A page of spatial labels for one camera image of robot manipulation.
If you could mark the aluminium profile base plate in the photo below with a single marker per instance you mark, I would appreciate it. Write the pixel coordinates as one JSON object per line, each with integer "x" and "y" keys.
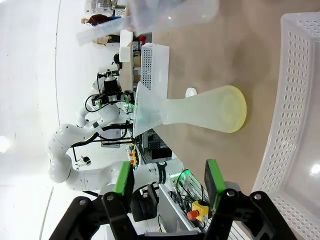
{"x": 225, "y": 227}

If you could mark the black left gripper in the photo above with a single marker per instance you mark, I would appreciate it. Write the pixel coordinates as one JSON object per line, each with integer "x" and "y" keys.
{"x": 110, "y": 91}

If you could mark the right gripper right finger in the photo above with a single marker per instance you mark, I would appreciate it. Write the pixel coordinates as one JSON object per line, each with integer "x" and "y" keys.
{"x": 213, "y": 180}

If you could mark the small white round lid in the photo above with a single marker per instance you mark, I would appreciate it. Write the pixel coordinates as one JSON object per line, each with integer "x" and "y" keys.
{"x": 190, "y": 92}

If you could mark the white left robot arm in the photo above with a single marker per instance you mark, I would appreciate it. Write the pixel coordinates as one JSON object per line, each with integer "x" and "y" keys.
{"x": 60, "y": 172}

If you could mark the translucent conical flask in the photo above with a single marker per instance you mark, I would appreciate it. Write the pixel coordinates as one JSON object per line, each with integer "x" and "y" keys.
{"x": 212, "y": 110}

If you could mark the black bulky bag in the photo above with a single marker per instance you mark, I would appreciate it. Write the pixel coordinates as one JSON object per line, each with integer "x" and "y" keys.
{"x": 143, "y": 202}

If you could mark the translucent plastic funnel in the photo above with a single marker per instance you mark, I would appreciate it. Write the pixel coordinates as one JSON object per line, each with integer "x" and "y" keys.
{"x": 146, "y": 110}

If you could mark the white perforated plastic basket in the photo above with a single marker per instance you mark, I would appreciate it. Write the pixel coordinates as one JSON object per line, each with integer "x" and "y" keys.
{"x": 290, "y": 125}
{"x": 156, "y": 67}

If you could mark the person in brown top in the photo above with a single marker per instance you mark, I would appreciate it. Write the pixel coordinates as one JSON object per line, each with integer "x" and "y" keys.
{"x": 98, "y": 19}

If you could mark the white black camera head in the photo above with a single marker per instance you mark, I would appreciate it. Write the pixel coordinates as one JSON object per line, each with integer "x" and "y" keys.
{"x": 84, "y": 160}

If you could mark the translucent plastic beaker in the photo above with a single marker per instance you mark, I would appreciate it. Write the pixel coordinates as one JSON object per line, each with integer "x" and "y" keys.
{"x": 175, "y": 12}

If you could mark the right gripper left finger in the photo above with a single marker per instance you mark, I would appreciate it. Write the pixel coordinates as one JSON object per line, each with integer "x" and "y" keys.
{"x": 122, "y": 180}

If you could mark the yellow emergency stop button box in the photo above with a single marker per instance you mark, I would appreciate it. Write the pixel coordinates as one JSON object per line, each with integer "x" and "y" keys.
{"x": 200, "y": 211}

